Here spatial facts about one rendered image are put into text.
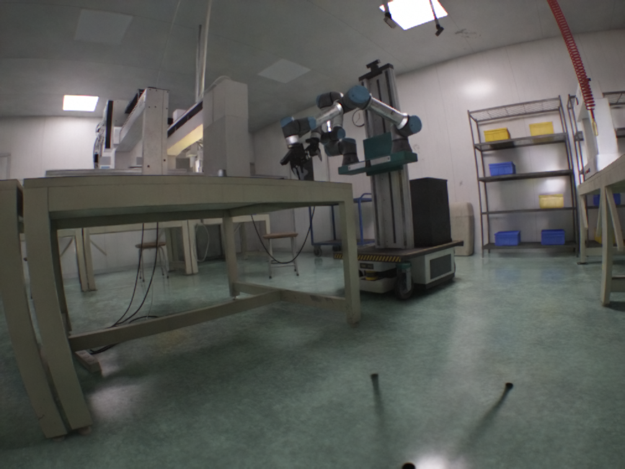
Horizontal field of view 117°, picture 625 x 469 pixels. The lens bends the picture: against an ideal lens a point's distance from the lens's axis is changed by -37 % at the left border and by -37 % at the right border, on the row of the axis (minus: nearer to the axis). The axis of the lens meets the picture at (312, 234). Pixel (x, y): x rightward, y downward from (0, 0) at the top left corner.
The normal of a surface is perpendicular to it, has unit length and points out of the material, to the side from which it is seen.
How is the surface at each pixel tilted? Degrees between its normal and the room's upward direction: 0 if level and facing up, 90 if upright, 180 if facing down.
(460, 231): 94
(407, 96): 90
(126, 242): 90
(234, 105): 90
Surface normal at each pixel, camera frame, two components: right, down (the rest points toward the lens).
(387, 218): -0.79, 0.08
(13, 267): 0.72, -0.03
